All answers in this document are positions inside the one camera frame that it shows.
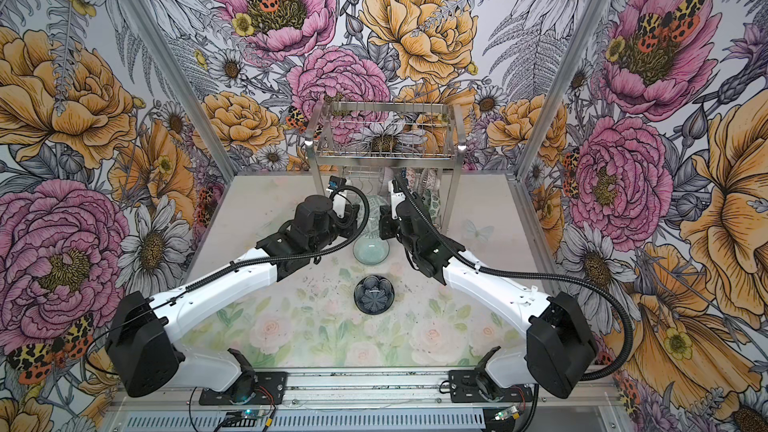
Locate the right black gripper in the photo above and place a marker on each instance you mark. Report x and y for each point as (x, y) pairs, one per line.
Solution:
(385, 222)

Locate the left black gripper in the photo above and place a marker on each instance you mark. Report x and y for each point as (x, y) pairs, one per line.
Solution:
(350, 219)

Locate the grey green patterned bowl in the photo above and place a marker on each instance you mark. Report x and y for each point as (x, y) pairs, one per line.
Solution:
(371, 230)

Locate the mint green lined bowl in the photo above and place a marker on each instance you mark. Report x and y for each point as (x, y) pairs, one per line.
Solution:
(371, 251)

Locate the green leaf pattern bowl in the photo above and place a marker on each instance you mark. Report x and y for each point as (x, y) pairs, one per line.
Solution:
(431, 200)

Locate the blue geometric pattern bowl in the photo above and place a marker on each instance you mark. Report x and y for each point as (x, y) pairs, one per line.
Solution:
(413, 178)

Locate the white bowl maroon pattern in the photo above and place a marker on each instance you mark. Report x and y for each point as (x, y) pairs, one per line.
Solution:
(429, 179)

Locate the dark navy flower bowl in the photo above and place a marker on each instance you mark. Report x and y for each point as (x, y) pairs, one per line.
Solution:
(374, 295)

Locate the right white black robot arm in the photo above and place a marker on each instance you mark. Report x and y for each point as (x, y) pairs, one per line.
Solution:
(558, 349)

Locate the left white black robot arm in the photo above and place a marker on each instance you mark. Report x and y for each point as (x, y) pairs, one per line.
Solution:
(144, 343)

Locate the steel two-tier dish rack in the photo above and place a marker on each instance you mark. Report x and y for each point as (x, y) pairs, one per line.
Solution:
(368, 136)

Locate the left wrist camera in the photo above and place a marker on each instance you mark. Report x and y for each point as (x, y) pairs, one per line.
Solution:
(336, 182)

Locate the aluminium front rail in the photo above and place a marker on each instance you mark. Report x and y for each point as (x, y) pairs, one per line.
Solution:
(328, 389)

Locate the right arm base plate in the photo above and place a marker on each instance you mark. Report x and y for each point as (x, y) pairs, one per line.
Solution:
(468, 386)

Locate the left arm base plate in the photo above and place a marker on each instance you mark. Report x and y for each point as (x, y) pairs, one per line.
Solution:
(258, 388)

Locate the white vented cable duct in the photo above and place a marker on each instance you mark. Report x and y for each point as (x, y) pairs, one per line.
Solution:
(460, 419)

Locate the left aluminium frame post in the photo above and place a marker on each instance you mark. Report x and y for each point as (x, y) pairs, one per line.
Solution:
(141, 15)

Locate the aluminium frame post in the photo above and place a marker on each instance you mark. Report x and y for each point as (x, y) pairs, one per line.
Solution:
(583, 31)
(141, 15)

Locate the right aluminium frame post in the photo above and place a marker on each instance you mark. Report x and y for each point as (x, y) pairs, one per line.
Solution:
(583, 31)

